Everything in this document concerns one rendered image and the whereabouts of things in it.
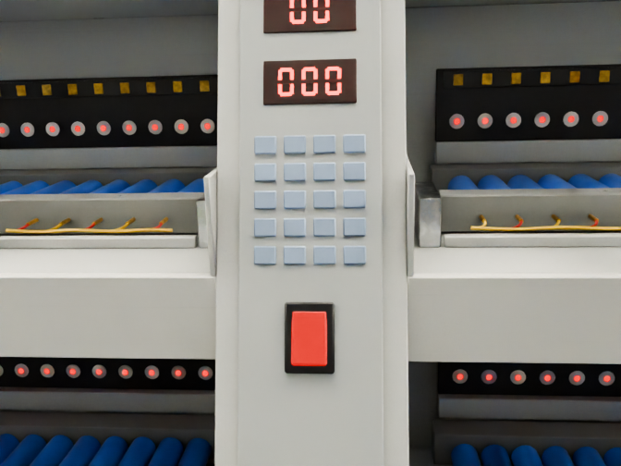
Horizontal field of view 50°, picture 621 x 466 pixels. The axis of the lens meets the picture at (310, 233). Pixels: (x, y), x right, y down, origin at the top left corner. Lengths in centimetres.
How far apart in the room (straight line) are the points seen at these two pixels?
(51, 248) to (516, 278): 26
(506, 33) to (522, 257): 25
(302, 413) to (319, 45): 18
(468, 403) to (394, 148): 24
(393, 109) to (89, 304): 18
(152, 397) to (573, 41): 42
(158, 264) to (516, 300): 18
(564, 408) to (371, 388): 23
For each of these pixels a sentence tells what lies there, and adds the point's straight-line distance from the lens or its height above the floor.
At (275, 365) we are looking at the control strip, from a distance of 33.
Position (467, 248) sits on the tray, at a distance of 38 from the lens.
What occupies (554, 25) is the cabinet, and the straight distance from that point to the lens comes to 58.
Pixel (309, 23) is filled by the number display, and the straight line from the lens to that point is 34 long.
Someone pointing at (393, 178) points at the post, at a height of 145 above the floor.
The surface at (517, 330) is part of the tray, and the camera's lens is 34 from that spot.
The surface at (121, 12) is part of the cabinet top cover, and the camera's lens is 59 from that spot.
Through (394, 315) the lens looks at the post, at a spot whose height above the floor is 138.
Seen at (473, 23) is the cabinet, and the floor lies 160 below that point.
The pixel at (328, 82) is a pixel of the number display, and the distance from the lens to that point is 33.
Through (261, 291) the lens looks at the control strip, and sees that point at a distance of 33.
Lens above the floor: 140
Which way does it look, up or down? 3 degrees up
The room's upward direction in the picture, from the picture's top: straight up
